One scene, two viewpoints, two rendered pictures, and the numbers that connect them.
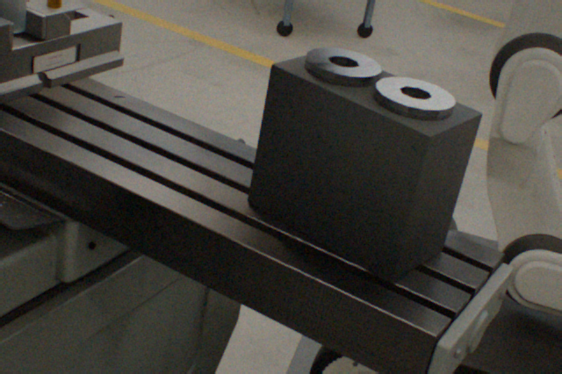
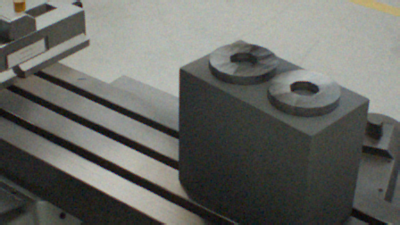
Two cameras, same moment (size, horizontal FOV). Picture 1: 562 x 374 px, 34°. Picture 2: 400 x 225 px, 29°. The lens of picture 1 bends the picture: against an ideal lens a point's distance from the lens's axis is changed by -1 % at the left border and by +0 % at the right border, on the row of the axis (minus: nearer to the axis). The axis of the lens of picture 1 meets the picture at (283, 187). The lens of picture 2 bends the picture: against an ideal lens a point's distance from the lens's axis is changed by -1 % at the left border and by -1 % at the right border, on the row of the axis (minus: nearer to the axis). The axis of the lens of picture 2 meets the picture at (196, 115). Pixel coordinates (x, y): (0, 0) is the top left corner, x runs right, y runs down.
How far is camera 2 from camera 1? 0.24 m
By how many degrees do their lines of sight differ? 10
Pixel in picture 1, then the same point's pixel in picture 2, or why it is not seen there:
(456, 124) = (340, 117)
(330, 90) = (228, 92)
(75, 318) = not seen: outside the picture
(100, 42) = (66, 30)
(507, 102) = not seen: outside the picture
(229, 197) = (163, 176)
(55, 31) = (22, 30)
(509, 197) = not seen: outside the picture
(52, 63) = (24, 56)
